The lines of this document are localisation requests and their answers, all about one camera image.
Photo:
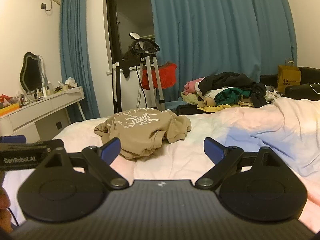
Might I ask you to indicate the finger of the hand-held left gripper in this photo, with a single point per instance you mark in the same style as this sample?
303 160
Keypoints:
47 145

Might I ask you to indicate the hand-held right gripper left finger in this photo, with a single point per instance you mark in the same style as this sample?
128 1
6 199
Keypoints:
111 148

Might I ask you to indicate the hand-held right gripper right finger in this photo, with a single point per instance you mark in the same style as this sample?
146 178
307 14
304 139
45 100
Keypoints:
213 148

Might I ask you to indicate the tan printed t-shirt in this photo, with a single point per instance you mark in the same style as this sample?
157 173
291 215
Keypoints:
145 132

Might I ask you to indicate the pile of mixed clothes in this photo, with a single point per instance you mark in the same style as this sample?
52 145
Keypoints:
225 92

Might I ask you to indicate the person's left hand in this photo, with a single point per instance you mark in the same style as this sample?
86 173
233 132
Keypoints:
3 212

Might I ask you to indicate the white vanity desk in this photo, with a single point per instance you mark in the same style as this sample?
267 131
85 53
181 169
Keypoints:
37 112

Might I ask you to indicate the black bag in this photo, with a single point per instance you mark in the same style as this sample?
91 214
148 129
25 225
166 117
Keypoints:
187 108

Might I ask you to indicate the pastel tie-dye duvet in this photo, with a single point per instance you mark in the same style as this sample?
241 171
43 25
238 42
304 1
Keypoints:
262 135

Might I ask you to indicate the orange storage box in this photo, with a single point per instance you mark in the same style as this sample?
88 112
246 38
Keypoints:
10 110

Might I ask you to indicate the group of cosmetic bottles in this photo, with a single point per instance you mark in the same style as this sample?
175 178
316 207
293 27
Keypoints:
46 90

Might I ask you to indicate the tissue box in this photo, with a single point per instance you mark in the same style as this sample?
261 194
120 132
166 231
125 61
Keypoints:
70 83

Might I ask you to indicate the wavy black vanity mirror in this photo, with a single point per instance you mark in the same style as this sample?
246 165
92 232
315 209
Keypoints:
31 72

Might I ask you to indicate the red cloth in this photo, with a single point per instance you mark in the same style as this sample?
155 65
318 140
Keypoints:
165 76

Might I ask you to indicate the narrow blue curtain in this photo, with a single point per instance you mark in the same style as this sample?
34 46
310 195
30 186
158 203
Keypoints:
75 55

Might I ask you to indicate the garment steamer on stand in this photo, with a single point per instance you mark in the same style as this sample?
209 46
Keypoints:
147 60

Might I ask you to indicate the yellow paper bag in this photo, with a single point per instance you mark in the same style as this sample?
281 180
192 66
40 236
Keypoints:
288 78

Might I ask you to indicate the black leather sofa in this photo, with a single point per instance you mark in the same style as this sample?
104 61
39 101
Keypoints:
302 88

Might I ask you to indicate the wide blue curtain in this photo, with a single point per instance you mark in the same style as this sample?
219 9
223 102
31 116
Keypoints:
220 35

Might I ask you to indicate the low wall socket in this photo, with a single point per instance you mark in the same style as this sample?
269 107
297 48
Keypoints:
59 125

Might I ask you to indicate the wall power socket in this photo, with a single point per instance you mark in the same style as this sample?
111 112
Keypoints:
44 6

